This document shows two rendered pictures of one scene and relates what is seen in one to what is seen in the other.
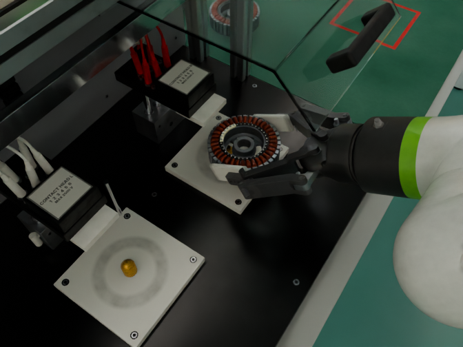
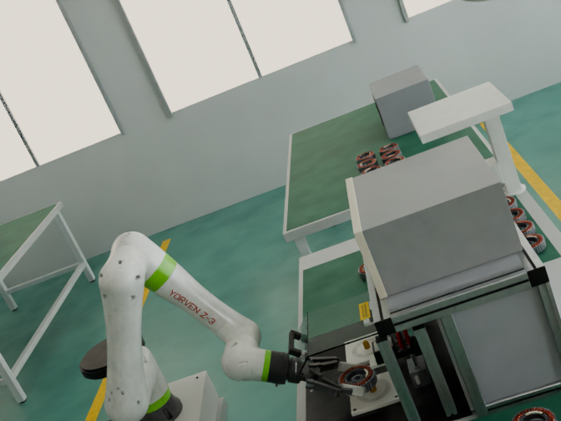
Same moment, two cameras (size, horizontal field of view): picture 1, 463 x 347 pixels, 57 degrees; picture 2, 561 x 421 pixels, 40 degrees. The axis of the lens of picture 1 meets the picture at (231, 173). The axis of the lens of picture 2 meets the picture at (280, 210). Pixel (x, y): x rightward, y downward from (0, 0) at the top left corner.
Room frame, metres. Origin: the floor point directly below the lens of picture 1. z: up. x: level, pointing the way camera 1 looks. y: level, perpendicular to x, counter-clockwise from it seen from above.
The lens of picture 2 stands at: (2.20, -0.84, 2.08)
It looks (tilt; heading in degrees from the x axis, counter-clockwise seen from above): 19 degrees down; 156
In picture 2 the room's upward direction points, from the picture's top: 23 degrees counter-clockwise
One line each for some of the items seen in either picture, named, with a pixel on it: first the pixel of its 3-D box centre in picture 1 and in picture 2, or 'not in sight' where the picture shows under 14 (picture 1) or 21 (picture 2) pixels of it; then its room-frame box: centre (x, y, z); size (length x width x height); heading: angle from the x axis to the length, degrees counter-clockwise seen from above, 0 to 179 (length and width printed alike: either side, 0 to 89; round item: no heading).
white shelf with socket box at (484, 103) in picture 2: not in sight; (473, 159); (-0.09, 1.06, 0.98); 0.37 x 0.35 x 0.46; 146
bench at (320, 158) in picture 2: not in sight; (393, 197); (-1.52, 1.57, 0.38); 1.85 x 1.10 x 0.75; 146
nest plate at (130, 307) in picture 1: (131, 272); (367, 348); (0.23, 0.14, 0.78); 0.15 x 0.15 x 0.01; 56
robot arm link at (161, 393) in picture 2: not in sight; (139, 379); (-0.04, -0.50, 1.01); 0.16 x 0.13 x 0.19; 147
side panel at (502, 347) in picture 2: not in sight; (511, 349); (0.83, 0.22, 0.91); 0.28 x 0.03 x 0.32; 56
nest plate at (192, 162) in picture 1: (227, 159); (374, 392); (0.43, 0.01, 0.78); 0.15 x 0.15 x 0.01; 56
